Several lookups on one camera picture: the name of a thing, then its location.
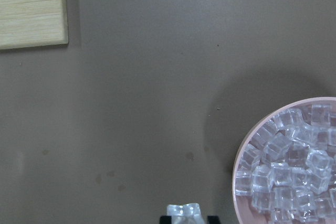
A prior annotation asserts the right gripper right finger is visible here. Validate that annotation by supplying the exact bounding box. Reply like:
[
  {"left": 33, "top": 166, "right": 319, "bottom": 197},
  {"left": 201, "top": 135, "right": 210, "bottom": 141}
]
[{"left": 207, "top": 215, "right": 220, "bottom": 224}]

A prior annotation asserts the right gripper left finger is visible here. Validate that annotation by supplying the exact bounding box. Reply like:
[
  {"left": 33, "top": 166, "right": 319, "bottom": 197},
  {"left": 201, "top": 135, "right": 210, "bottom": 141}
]
[{"left": 160, "top": 216, "right": 172, "bottom": 224}]

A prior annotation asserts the clear ice cube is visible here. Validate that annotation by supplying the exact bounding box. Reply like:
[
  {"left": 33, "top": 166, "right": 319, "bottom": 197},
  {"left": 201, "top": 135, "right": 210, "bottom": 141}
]
[{"left": 166, "top": 203, "right": 205, "bottom": 224}]

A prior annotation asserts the pink bowl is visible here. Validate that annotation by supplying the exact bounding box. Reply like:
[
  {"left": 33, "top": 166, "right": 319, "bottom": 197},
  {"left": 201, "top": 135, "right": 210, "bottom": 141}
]
[{"left": 233, "top": 97, "right": 335, "bottom": 223}]

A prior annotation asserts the bamboo cutting board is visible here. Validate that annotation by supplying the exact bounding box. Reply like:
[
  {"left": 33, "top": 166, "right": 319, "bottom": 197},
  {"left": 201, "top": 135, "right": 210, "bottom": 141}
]
[{"left": 1, "top": 0, "right": 69, "bottom": 50}]

